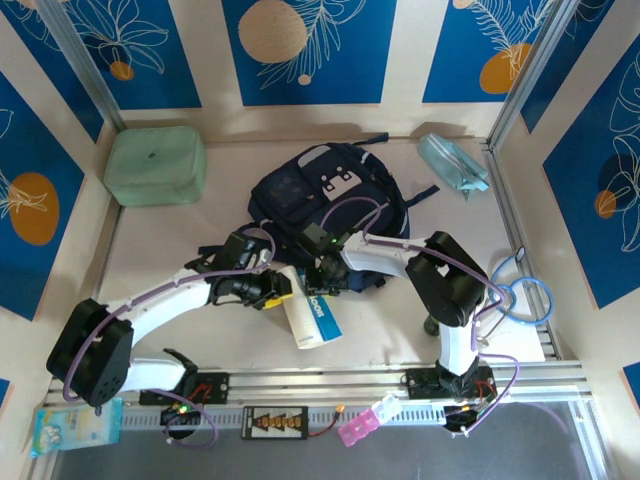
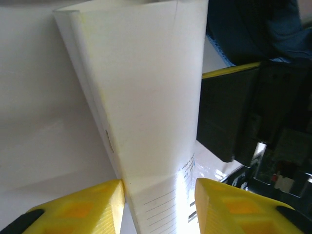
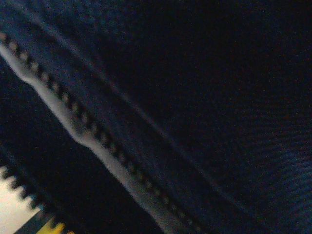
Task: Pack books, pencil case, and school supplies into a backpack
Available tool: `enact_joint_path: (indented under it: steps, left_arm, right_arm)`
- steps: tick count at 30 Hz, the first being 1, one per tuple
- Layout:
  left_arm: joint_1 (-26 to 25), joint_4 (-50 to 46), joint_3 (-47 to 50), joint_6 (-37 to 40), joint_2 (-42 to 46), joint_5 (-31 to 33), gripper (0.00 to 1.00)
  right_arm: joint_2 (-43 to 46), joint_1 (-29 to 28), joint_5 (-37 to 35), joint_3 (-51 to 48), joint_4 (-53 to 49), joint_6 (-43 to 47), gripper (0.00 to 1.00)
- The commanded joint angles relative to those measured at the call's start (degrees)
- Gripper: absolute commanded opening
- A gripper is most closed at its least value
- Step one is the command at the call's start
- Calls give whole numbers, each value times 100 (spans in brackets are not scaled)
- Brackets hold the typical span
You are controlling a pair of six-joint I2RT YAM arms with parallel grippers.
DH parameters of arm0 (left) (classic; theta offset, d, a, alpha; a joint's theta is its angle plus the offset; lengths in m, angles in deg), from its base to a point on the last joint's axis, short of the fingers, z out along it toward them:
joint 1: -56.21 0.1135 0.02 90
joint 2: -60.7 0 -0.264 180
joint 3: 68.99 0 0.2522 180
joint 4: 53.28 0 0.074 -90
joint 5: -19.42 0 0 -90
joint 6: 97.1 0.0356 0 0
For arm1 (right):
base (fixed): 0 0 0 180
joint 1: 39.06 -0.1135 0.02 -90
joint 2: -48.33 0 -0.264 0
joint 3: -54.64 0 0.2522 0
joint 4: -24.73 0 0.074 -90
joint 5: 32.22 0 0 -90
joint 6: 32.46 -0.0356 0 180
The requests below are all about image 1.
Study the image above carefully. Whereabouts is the white and blue book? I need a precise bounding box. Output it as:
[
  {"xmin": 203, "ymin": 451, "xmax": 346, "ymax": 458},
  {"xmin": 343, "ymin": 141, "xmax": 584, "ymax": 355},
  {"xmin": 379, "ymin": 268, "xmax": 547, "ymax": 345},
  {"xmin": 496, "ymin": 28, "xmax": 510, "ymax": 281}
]
[{"xmin": 277, "ymin": 264, "xmax": 346, "ymax": 351}]

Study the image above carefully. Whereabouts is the navy blue backpack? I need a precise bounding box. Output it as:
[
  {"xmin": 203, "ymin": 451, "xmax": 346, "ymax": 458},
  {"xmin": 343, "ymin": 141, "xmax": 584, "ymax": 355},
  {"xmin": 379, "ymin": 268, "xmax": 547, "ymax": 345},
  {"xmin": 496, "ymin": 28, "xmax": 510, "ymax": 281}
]
[{"xmin": 183, "ymin": 132, "xmax": 441, "ymax": 297}]

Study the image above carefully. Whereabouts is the light blue pencil case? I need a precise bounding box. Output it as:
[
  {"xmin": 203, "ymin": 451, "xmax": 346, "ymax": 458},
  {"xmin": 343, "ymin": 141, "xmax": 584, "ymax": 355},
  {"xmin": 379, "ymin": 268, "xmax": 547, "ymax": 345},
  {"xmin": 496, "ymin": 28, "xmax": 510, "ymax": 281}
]
[{"xmin": 417, "ymin": 132, "xmax": 490, "ymax": 201}]

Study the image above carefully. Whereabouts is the mint green zippered case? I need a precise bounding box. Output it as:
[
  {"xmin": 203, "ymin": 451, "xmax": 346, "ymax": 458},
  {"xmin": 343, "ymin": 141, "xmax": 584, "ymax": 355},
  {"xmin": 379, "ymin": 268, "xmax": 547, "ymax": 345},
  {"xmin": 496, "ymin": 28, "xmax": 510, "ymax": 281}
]
[{"xmin": 103, "ymin": 124, "xmax": 208, "ymax": 207}]

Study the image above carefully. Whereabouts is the black charger board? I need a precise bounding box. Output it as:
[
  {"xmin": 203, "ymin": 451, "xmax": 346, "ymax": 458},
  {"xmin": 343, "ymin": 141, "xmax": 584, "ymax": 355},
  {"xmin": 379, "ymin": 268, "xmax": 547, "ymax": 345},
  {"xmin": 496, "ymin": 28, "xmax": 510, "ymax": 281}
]
[{"xmin": 241, "ymin": 404, "xmax": 310, "ymax": 441}]

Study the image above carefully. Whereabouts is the small black electronics board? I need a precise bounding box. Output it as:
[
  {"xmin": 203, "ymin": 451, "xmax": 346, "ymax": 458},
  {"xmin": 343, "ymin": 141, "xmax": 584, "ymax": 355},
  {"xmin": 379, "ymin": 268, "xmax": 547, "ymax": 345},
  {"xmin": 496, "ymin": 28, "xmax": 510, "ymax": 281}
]
[
  {"xmin": 442, "ymin": 403, "xmax": 489, "ymax": 437},
  {"xmin": 159, "ymin": 403, "xmax": 202, "ymax": 427}
]

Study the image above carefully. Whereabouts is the pink plastic pill box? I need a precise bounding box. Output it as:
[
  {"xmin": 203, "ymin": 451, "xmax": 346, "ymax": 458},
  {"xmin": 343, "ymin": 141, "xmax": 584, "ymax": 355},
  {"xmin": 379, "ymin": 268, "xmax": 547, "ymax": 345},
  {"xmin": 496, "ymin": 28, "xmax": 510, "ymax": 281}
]
[{"xmin": 337, "ymin": 393, "xmax": 403, "ymax": 447}]

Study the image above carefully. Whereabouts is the white paper sheet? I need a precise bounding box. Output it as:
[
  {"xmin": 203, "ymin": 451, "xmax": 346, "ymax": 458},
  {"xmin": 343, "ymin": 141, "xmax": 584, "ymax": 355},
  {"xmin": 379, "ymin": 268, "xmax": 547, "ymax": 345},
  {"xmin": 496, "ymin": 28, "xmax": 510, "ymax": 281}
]
[{"xmin": 477, "ymin": 319, "xmax": 547, "ymax": 362}]

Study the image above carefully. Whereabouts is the blue wet wipes packet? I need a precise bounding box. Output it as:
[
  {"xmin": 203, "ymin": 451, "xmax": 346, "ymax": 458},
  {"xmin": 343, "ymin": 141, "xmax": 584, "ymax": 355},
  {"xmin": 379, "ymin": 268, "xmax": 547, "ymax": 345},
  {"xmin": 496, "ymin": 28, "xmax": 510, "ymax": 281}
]
[{"xmin": 30, "ymin": 397, "xmax": 124, "ymax": 460}]

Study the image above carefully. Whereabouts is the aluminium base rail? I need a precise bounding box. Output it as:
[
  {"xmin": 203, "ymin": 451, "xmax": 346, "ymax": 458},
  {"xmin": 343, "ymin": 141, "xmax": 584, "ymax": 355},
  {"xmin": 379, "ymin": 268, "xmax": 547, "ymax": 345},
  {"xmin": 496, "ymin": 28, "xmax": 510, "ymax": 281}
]
[{"xmin": 42, "ymin": 359, "xmax": 596, "ymax": 401}]

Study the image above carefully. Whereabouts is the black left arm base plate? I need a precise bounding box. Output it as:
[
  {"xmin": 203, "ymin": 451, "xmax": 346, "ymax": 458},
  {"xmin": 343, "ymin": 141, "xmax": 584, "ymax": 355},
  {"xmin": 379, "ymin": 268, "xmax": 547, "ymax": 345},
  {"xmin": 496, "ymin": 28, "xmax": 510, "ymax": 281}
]
[{"xmin": 138, "ymin": 370, "xmax": 230, "ymax": 406}]

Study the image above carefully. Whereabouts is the grey slotted cable duct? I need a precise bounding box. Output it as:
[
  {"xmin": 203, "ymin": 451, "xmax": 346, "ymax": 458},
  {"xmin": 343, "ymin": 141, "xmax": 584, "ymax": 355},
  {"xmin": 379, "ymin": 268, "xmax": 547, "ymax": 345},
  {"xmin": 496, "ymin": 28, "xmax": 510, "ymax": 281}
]
[{"xmin": 119, "ymin": 399, "xmax": 451, "ymax": 431}]

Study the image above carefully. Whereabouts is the red wire with yellow connector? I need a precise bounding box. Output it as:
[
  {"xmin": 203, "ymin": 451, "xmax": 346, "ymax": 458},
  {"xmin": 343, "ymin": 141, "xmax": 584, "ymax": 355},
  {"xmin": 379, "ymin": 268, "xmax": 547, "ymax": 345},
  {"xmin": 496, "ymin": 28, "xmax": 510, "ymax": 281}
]
[{"xmin": 307, "ymin": 403, "xmax": 347, "ymax": 437}]

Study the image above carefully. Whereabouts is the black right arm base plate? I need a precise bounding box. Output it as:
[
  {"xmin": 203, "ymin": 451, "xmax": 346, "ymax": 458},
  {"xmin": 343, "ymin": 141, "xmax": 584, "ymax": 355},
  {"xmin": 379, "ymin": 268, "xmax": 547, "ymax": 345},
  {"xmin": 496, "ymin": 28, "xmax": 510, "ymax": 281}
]
[{"xmin": 405, "ymin": 367, "xmax": 497, "ymax": 401}]

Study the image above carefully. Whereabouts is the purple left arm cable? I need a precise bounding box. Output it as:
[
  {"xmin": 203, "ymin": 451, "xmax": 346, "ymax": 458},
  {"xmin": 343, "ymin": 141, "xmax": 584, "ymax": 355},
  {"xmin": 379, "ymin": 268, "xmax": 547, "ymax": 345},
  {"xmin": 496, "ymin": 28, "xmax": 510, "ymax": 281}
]
[{"xmin": 62, "ymin": 227, "xmax": 276, "ymax": 450}]

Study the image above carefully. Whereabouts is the blue floral wall panel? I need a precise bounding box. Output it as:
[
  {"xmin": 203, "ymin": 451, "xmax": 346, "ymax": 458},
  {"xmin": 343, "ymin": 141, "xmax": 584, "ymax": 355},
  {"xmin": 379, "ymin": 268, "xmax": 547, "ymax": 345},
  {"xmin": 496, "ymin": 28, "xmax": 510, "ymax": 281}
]
[
  {"xmin": 542, "ymin": 47, "xmax": 640, "ymax": 310},
  {"xmin": 221, "ymin": 0, "xmax": 399, "ymax": 107},
  {"xmin": 0, "ymin": 72, "xmax": 86, "ymax": 322},
  {"xmin": 64, "ymin": 0, "xmax": 203, "ymax": 110},
  {"xmin": 422, "ymin": 0, "xmax": 569, "ymax": 105}
]

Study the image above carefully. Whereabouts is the aluminium corner post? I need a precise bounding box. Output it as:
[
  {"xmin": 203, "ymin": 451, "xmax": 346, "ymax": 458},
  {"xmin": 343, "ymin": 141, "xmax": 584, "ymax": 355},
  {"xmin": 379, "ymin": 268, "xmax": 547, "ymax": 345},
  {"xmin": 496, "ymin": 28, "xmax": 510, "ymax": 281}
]
[
  {"xmin": 487, "ymin": 0, "xmax": 587, "ymax": 149},
  {"xmin": 37, "ymin": 0, "xmax": 126, "ymax": 132}
]

